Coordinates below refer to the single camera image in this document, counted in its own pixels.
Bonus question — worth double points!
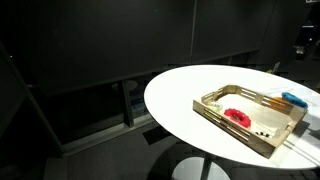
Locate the white round table base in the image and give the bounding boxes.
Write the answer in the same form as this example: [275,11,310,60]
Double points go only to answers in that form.
[171,156,232,180]

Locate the blue textured ring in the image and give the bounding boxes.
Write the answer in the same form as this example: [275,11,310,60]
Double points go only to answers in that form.
[281,91,309,110]

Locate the small pale translucent ring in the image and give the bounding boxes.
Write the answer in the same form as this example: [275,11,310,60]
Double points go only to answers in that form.
[206,101,224,113]

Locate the orange textured ring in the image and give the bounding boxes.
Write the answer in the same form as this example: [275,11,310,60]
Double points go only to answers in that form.
[269,96,291,107]

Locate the red textured ring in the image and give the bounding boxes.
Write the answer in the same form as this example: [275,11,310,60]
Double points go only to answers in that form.
[223,107,252,129]

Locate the small black pieces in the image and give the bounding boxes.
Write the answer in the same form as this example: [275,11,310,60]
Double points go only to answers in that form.
[254,130,271,138]

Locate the grey table pole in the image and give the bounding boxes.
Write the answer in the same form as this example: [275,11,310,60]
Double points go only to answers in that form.
[199,154,213,180]

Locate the light wooden slatted tray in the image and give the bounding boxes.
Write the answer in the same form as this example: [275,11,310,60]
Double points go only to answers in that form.
[192,84,308,159]

